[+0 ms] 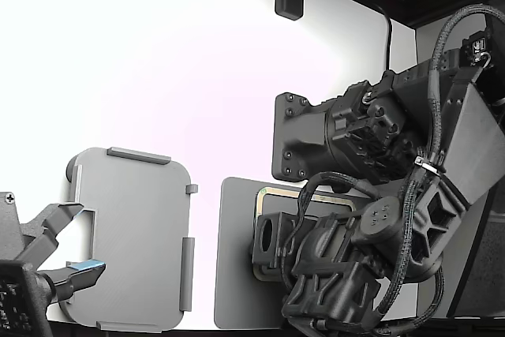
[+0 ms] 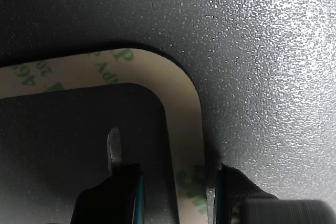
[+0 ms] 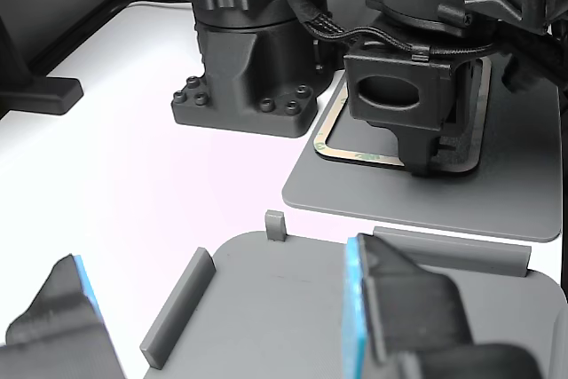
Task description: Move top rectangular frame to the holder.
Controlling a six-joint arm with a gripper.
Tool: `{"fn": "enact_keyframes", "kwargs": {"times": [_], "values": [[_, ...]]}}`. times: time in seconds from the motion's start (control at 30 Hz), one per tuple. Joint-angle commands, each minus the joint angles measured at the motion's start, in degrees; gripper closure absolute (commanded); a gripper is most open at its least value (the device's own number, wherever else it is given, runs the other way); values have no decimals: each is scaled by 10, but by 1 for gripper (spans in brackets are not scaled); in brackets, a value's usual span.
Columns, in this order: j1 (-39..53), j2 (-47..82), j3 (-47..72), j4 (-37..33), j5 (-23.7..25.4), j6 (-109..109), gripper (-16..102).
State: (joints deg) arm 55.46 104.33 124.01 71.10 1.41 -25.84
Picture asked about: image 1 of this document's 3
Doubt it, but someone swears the braided black cable bundle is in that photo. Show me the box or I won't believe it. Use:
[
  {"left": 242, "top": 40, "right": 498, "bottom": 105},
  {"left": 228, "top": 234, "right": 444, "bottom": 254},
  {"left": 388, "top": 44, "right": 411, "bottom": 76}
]
[{"left": 370, "top": 163, "right": 449, "bottom": 337}]

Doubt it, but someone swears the static gripper body with screw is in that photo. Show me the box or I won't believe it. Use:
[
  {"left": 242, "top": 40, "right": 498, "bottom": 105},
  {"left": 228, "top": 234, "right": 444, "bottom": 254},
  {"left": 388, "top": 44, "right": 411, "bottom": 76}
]
[{"left": 0, "top": 190, "right": 55, "bottom": 337}]

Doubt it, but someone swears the grey holder with ridges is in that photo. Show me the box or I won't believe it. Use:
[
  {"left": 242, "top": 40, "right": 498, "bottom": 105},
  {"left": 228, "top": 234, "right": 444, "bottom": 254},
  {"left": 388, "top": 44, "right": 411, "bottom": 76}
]
[{"left": 65, "top": 146, "right": 199, "bottom": 333}]

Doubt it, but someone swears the tan rectangular adhesive frame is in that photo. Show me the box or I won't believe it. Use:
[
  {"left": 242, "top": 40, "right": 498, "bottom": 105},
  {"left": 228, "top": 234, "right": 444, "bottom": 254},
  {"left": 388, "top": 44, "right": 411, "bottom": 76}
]
[{"left": 254, "top": 185, "right": 356, "bottom": 282}]

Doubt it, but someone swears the black six-joint robot arm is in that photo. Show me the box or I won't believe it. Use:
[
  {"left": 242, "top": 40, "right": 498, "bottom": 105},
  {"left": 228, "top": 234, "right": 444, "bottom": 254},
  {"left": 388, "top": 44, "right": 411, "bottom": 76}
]
[{"left": 271, "top": 11, "right": 505, "bottom": 337}]

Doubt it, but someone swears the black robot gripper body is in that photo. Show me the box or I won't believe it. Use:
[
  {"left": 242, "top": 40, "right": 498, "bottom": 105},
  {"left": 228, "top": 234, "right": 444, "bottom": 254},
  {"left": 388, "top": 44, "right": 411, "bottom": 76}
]
[{"left": 282, "top": 214, "right": 382, "bottom": 324}]

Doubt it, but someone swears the static gripper finger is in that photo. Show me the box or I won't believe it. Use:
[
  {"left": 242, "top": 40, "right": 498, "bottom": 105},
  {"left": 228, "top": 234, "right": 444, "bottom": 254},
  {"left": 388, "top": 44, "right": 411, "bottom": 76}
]
[
  {"left": 15, "top": 202, "right": 86, "bottom": 273},
  {"left": 37, "top": 259, "right": 107, "bottom": 305}
]

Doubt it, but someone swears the thick braided black cable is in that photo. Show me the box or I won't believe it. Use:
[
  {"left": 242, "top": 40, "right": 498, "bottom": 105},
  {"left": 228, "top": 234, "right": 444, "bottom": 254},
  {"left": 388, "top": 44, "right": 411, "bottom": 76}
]
[{"left": 427, "top": 4, "right": 505, "bottom": 172}]

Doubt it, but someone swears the black hollow mount block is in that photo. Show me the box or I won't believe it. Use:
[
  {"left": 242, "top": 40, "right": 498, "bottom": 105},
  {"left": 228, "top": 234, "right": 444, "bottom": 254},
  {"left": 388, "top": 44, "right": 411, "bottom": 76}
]
[{"left": 251, "top": 212, "right": 301, "bottom": 273}]

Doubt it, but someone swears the white cable tie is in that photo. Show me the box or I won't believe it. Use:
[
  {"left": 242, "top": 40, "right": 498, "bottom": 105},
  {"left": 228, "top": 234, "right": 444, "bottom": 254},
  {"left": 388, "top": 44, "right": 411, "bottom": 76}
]
[{"left": 413, "top": 156, "right": 446, "bottom": 175}]

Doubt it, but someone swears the thin braided black cable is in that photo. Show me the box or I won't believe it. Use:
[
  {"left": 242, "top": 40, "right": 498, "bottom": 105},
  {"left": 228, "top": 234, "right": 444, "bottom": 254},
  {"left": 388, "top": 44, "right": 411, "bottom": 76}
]
[{"left": 282, "top": 173, "right": 382, "bottom": 275}]

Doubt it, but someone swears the flat dark grey tray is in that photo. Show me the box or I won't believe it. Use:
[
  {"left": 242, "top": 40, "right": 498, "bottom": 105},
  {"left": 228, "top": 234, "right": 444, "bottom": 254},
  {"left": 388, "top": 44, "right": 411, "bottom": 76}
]
[{"left": 214, "top": 177, "right": 380, "bottom": 330}]

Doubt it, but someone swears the smooth thin black cable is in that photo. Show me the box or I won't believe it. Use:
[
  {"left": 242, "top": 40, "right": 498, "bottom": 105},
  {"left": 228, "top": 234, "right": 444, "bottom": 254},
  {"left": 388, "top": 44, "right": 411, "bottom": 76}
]
[{"left": 372, "top": 3, "right": 395, "bottom": 73}]

